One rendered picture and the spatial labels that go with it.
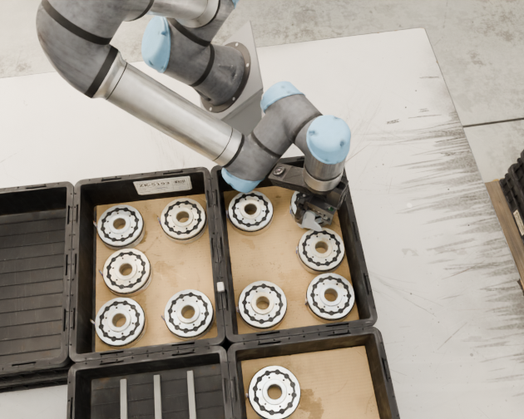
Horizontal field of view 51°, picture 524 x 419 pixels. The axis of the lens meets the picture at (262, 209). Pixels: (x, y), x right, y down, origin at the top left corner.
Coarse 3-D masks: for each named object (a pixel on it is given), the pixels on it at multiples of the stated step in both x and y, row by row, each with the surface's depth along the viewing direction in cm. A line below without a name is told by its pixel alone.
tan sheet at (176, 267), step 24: (96, 216) 127; (144, 216) 127; (96, 240) 125; (144, 240) 125; (168, 240) 125; (96, 264) 122; (168, 264) 122; (192, 264) 122; (96, 288) 120; (168, 288) 120; (192, 288) 120; (96, 312) 117; (192, 312) 117; (96, 336) 115; (144, 336) 115; (168, 336) 115; (216, 336) 115
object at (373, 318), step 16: (288, 160) 122; (352, 208) 117; (352, 224) 115; (224, 256) 112; (224, 272) 111; (368, 288) 109; (224, 304) 108; (368, 304) 108; (352, 320) 106; (368, 320) 106; (240, 336) 105; (256, 336) 105; (272, 336) 105; (288, 336) 105
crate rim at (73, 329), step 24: (192, 168) 122; (72, 240) 114; (216, 240) 115; (72, 264) 112; (216, 264) 111; (72, 288) 109; (216, 288) 109; (72, 312) 107; (216, 312) 107; (72, 336) 105; (72, 360) 103
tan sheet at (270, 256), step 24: (240, 192) 130; (264, 192) 130; (288, 192) 130; (288, 216) 127; (336, 216) 127; (240, 240) 125; (264, 240) 125; (288, 240) 125; (240, 264) 122; (264, 264) 122; (288, 264) 122; (240, 288) 120; (288, 288) 120; (288, 312) 117
